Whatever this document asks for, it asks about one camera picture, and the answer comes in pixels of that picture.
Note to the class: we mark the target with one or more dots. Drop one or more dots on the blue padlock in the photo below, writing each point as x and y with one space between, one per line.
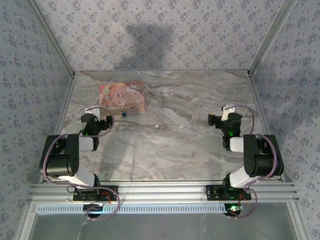
124 114

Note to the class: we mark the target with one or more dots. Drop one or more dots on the pink decorated tin box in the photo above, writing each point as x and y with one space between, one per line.
120 96

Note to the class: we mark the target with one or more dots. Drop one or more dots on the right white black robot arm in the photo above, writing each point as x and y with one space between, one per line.
262 160

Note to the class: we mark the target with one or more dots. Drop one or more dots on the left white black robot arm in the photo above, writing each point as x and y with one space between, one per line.
60 160

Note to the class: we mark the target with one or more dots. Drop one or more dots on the small controller board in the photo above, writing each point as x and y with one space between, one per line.
93 209
233 209

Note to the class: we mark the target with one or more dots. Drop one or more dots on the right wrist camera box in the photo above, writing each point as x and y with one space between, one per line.
228 110

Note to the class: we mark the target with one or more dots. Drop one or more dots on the thin aluminium table rail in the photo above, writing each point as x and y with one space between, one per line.
162 71

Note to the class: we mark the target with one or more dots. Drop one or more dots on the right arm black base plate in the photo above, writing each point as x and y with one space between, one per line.
211 192

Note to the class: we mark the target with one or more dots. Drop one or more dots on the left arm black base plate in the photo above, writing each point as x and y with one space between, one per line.
77 197

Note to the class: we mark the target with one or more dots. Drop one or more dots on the wide aluminium mounting rail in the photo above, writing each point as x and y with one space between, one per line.
162 192

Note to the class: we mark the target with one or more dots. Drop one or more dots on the aluminium frame post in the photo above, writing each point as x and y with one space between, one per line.
50 37
272 37

